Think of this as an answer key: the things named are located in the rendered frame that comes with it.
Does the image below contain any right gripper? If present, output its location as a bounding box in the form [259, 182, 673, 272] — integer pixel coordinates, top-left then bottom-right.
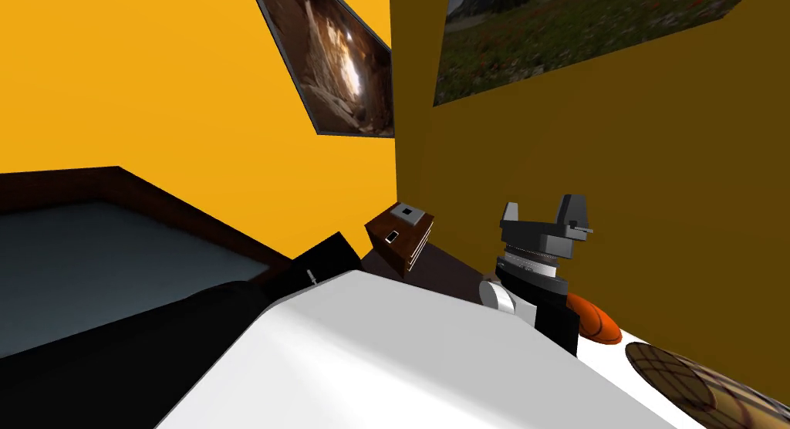
[498, 194, 595, 265]

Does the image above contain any dark wood bed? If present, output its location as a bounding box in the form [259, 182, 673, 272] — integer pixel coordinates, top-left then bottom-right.
[0, 165, 295, 360]

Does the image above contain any mountain meadow wall picture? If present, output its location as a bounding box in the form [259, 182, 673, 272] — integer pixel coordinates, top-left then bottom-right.
[431, 0, 761, 108]

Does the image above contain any brown wooden nightstand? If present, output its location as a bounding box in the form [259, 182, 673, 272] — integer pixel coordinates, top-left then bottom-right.
[363, 201, 436, 279]

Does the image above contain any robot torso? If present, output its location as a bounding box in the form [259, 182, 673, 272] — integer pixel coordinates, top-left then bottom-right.
[154, 267, 680, 429]

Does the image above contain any cave wall picture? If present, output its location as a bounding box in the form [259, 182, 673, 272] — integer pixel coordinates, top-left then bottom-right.
[249, 0, 396, 139]

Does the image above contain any brown plaid round basket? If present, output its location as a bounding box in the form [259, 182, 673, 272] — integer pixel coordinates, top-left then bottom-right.
[624, 340, 790, 429]

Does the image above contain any orange basketball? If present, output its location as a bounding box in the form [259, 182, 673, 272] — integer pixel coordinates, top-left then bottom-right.
[565, 292, 624, 346]

